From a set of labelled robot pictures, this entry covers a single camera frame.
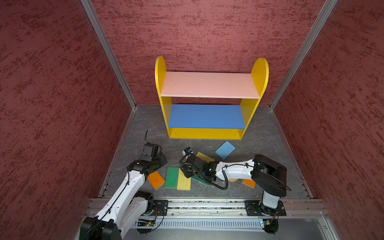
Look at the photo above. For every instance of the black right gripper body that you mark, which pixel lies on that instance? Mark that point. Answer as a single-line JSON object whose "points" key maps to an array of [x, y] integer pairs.
{"points": [[190, 172]]}

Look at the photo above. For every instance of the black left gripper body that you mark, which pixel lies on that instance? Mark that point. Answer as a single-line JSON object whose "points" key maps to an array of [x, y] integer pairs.
{"points": [[159, 161]]}

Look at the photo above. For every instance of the blue sponge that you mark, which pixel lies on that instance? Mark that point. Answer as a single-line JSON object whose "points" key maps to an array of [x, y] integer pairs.
{"points": [[225, 150]]}

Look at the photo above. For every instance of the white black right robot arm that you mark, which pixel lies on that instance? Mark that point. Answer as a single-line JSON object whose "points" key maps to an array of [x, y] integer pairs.
{"points": [[265, 172]]}

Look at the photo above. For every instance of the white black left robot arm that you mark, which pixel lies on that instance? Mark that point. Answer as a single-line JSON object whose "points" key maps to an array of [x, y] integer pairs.
{"points": [[115, 219]]}

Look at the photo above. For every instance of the yellow shelf pink blue boards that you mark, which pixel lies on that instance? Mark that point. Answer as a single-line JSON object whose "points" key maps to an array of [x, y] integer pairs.
{"points": [[210, 122]]}

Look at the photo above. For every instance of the dark green scrub sponge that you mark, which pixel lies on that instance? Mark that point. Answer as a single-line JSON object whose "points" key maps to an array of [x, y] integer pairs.
{"points": [[198, 179]]}

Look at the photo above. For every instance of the yellow sponge upper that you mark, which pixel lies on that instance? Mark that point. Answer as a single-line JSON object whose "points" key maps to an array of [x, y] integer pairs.
{"points": [[204, 157]]}

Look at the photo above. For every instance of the yellow sponge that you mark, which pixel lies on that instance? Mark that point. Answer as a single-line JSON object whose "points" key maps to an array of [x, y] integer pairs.
{"points": [[204, 157], [184, 183]]}

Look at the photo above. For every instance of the light green sponge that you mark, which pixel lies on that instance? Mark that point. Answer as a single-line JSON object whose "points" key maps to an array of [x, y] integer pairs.
{"points": [[172, 178]]}

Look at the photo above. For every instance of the yellow sponge lower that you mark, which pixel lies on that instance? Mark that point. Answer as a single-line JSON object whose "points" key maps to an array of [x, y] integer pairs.
{"points": [[184, 183]]}

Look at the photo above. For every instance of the orange sponge left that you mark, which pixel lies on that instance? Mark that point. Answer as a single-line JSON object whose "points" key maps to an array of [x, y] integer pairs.
{"points": [[156, 180]]}

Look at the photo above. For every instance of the orange sponge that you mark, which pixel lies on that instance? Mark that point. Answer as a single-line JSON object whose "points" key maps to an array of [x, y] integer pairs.
{"points": [[249, 183], [156, 180]]}

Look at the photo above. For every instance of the orange sponge right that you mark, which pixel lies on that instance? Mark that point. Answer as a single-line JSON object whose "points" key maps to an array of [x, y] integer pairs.
{"points": [[249, 183]]}

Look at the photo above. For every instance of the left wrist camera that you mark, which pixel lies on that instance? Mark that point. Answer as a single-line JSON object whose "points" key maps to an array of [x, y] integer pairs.
{"points": [[150, 152]]}

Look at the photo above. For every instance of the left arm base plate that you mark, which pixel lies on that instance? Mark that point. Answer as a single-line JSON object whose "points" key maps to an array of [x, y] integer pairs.
{"points": [[157, 208]]}

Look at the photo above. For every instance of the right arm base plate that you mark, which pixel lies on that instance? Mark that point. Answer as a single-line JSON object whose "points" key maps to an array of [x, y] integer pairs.
{"points": [[255, 208]]}

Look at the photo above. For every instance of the aluminium rail frame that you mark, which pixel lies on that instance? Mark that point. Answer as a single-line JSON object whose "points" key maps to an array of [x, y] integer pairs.
{"points": [[225, 214]]}

